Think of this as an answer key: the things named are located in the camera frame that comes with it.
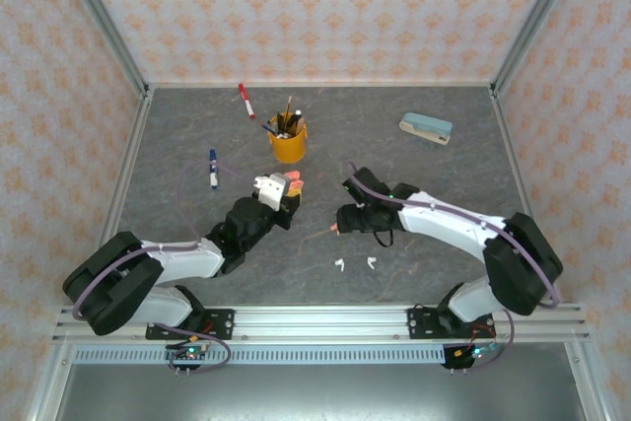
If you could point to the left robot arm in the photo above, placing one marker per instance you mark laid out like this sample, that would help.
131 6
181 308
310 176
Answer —
187 263

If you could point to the yellow metal pen cup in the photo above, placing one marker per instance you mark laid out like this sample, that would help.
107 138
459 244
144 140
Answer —
288 147

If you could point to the blue whiteboard marker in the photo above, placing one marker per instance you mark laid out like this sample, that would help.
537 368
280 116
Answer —
213 164

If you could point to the black marker white cap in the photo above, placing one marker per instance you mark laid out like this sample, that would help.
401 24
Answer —
298 118

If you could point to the yellow and black pencil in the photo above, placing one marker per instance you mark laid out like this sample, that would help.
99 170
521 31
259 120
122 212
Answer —
288 106

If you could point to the red whiteboard marker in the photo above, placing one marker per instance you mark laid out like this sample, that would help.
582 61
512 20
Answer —
245 100

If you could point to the teal and white stapler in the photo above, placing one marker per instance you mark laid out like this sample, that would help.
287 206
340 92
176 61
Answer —
424 126

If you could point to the small circuit board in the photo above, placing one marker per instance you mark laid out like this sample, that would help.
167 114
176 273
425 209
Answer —
189 353
475 353

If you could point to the grey metal panel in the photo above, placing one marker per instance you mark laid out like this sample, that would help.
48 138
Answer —
320 394

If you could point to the aluminium mounting rail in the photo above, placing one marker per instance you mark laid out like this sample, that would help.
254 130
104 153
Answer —
320 325

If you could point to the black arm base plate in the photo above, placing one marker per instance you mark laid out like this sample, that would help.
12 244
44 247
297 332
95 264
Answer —
222 322
419 322

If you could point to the aluminium table edge rail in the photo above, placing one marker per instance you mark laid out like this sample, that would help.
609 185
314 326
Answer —
523 194
121 184
320 84

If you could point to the aluminium frame post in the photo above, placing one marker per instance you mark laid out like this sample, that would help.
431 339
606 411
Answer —
104 21
536 21

